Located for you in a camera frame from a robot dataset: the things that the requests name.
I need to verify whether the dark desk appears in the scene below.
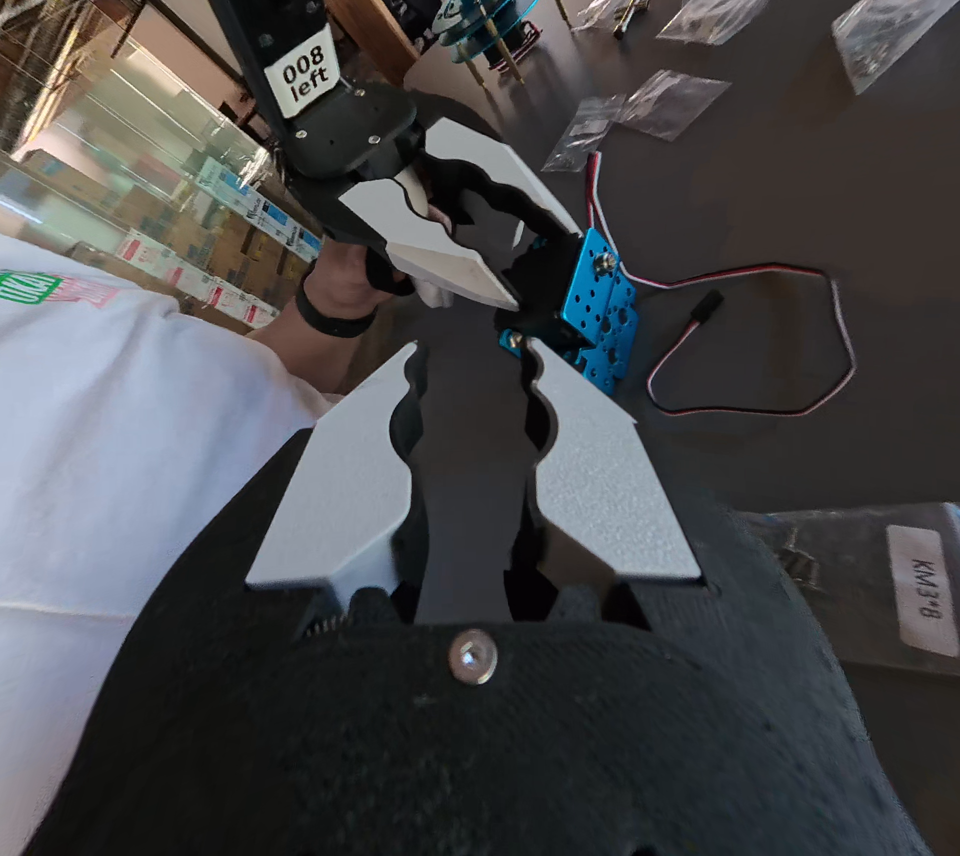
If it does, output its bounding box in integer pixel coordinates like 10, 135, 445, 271
405, 0, 960, 856

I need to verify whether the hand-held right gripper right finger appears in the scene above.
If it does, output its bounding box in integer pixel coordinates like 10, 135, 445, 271
510, 337, 704, 617

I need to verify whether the stack of cardboard boxes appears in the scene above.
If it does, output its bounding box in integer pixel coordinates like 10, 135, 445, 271
0, 147, 325, 336

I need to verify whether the person's left hand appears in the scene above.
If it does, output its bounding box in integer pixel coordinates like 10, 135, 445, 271
303, 243, 417, 319

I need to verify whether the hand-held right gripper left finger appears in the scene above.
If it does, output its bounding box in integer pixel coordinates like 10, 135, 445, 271
245, 341, 432, 617

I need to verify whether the clear screw bag white label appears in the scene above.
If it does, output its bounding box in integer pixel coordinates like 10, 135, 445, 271
738, 502, 960, 681

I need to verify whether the clear plastic screw bag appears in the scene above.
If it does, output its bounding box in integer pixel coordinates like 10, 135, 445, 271
541, 95, 627, 172
615, 70, 732, 141
656, 0, 781, 45
831, 0, 957, 96

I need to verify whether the person's white shirt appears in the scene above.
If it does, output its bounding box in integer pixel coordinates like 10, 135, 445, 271
0, 232, 339, 856

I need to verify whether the clear bag of metal standoffs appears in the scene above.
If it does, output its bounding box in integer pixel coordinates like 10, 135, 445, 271
571, 0, 651, 37

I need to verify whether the person's left forearm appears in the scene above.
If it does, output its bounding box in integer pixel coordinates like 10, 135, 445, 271
246, 312, 376, 398

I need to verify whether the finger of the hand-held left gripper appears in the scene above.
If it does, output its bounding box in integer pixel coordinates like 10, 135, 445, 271
336, 175, 521, 311
411, 116, 585, 256

